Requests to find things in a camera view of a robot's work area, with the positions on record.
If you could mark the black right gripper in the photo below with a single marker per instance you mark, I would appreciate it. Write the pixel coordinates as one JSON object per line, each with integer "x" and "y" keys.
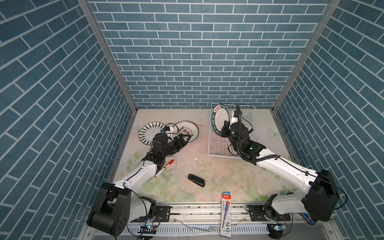
{"x": 226, "y": 128}

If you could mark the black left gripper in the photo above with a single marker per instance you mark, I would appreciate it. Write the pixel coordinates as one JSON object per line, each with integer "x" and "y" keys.
{"x": 182, "y": 142}

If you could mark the blue striped white plate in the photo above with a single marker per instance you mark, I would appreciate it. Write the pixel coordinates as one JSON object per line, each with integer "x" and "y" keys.
{"x": 148, "y": 132}

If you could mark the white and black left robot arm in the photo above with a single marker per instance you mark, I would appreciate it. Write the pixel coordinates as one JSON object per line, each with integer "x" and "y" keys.
{"x": 113, "y": 208}

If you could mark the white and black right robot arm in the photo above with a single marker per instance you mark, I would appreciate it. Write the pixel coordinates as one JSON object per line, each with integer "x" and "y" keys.
{"x": 318, "y": 191}

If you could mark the red and white marker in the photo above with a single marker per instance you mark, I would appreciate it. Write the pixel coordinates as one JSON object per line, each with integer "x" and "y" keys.
{"x": 164, "y": 168}

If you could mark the black stapler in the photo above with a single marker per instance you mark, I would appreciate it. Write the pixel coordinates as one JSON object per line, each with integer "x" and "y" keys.
{"x": 197, "y": 180}

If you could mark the blue and black handheld tool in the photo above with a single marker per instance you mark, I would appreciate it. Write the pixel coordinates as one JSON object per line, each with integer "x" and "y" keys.
{"x": 308, "y": 219}

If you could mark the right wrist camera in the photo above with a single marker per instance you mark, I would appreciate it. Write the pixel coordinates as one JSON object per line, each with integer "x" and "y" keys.
{"x": 234, "y": 120}

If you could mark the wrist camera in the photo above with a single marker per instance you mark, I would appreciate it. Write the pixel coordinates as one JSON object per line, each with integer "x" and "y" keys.
{"x": 168, "y": 130}
{"x": 234, "y": 120}

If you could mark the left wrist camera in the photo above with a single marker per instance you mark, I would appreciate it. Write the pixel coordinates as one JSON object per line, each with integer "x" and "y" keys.
{"x": 168, "y": 130}

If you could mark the white wire dish rack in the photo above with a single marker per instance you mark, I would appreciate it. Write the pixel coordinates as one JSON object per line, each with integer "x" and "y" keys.
{"x": 221, "y": 147}

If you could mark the aluminium front rail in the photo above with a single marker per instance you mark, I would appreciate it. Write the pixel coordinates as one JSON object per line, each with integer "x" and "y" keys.
{"x": 199, "y": 212}

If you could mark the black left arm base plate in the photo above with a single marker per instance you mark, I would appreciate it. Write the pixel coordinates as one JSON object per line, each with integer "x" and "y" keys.
{"x": 163, "y": 213}

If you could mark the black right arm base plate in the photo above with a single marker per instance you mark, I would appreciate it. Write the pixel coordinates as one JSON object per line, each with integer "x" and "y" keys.
{"x": 262, "y": 213}

